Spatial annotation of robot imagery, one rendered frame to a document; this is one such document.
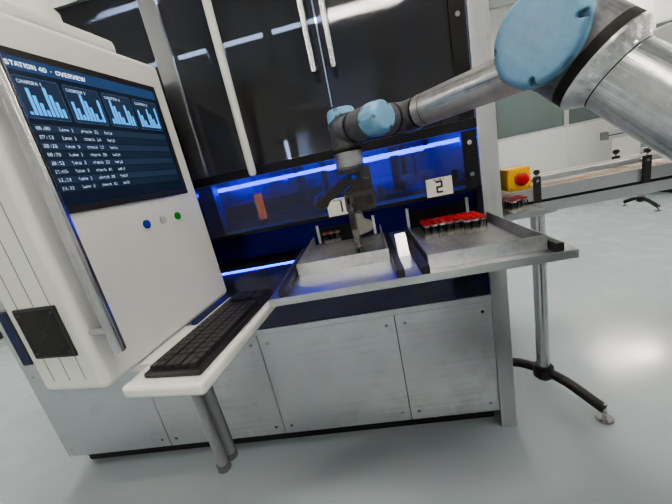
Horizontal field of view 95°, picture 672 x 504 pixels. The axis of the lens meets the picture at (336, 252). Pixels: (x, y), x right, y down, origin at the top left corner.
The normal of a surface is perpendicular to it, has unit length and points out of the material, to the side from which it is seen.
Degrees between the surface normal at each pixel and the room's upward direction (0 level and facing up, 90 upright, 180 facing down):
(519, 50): 84
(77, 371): 90
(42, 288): 90
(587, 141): 90
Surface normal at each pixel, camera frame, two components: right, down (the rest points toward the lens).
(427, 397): -0.07, 0.27
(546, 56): -0.86, 0.22
